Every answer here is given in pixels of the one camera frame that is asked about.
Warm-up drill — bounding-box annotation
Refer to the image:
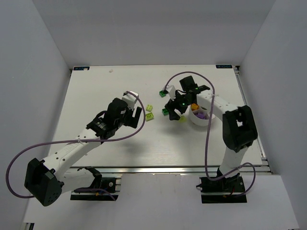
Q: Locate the lime lego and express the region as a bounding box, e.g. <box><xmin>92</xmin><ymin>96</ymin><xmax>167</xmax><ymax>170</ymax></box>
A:
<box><xmin>179</xmin><ymin>115</ymin><xmax>187</xmax><ymax>123</ymax></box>
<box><xmin>146</xmin><ymin>104</ymin><xmax>153</xmax><ymax>112</ymax></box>
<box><xmin>145</xmin><ymin>113</ymin><xmax>154</xmax><ymax>122</ymax></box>

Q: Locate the orange long lego brick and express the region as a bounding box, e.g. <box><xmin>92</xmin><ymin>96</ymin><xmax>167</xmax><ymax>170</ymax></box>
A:
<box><xmin>190</xmin><ymin>103</ymin><xmax>200</xmax><ymax>111</ymax></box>

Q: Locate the dark green small lego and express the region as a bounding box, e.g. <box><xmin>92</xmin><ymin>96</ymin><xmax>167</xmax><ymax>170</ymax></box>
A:
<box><xmin>159</xmin><ymin>91</ymin><xmax>167</xmax><ymax>97</ymax></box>

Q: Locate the purple lego brick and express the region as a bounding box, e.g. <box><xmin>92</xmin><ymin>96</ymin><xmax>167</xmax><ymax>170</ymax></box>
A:
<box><xmin>195</xmin><ymin>113</ymin><xmax>209</xmax><ymax>120</ymax></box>

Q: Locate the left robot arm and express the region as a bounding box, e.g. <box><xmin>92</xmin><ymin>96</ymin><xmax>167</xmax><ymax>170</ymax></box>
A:
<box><xmin>24</xmin><ymin>91</ymin><xmax>145</xmax><ymax>207</ymax></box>

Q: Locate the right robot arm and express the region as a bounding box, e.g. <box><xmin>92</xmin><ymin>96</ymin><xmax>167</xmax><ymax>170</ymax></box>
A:
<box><xmin>162</xmin><ymin>71</ymin><xmax>258</xmax><ymax>181</ymax></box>

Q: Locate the white divided round container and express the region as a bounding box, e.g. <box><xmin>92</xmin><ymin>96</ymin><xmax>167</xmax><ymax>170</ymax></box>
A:
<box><xmin>188</xmin><ymin>103</ymin><xmax>210</xmax><ymax>127</ymax></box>

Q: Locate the right corner blue label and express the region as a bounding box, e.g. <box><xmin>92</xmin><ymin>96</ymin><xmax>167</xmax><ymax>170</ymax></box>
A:
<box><xmin>215</xmin><ymin>64</ymin><xmax>233</xmax><ymax>69</ymax></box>

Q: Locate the corner blue label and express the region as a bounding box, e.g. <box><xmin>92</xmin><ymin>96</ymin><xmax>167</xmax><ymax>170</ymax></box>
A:
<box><xmin>215</xmin><ymin>64</ymin><xmax>233</xmax><ymax>69</ymax></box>
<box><xmin>73</xmin><ymin>66</ymin><xmax>90</xmax><ymax>71</ymax></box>

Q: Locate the left corner blue label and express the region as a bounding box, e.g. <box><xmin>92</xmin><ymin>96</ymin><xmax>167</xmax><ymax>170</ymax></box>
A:
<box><xmin>73</xmin><ymin>66</ymin><xmax>90</xmax><ymax>71</ymax></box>

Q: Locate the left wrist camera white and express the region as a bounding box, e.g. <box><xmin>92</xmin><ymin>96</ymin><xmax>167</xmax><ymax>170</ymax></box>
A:
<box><xmin>121</xmin><ymin>91</ymin><xmax>139</xmax><ymax>110</ymax></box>

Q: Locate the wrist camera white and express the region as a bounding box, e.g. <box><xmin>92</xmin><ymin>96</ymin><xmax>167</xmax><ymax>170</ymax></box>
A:
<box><xmin>121</xmin><ymin>91</ymin><xmax>139</xmax><ymax>110</ymax></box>
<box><xmin>163</xmin><ymin>85</ymin><xmax>176</xmax><ymax>100</ymax></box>

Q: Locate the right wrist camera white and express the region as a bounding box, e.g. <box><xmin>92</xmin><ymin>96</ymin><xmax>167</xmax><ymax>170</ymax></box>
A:
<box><xmin>163</xmin><ymin>85</ymin><xmax>176</xmax><ymax>100</ymax></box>

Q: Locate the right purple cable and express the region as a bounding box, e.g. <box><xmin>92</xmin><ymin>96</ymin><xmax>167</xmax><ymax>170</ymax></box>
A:
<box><xmin>163</xmin><ymin>71</ymin><xmax>256</xmax><ymax>197</ymax></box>

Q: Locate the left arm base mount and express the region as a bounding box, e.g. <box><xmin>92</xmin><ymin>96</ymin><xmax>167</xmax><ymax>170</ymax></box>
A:
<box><xmin>70</xmin><ymin>166</ymin><xmax>121</xmax><ymax>201</ymax></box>

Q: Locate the aluminium table rail front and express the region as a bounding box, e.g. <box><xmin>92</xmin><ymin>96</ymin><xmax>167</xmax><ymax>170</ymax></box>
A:
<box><xmin>66</xmin><ymin>165</ymin><xmax>272</xmax><ymax>176</ymax></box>

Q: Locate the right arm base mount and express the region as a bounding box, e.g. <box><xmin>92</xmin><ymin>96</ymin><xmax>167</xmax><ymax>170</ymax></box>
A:
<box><xmin>196</xmin><ymin>173</ymin><xmax>247</xmax><ymax>204</ymax></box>

